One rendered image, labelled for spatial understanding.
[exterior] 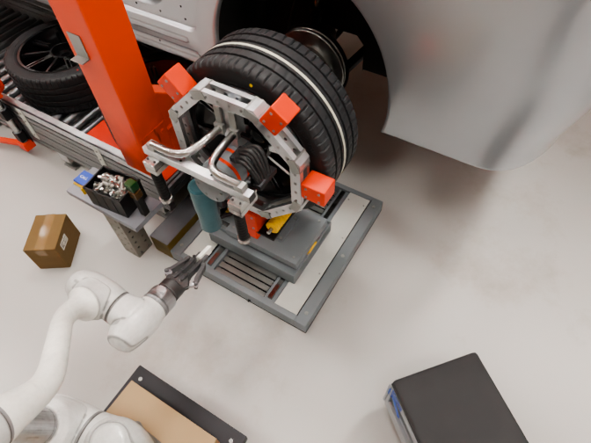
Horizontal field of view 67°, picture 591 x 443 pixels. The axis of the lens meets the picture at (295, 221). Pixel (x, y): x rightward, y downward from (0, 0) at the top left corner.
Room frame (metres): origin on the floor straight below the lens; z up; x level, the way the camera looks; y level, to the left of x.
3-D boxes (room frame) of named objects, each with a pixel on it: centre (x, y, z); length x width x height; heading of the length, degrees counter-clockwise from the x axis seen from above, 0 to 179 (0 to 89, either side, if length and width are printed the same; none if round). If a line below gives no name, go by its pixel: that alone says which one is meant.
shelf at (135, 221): (1.31, 0.81, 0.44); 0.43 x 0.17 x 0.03; 56
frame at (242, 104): (1.13, 0.19, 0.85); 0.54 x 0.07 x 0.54; 56
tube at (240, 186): (0.97, 0.17, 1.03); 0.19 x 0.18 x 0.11; 146
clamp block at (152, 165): (1.05, 0.44, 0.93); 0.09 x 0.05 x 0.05; 146
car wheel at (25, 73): (2.43, 1.32, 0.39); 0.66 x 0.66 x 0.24
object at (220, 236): (1.30, 0.13, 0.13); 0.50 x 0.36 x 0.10; 56
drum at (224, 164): (1.07, 0.23, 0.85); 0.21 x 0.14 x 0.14; 146
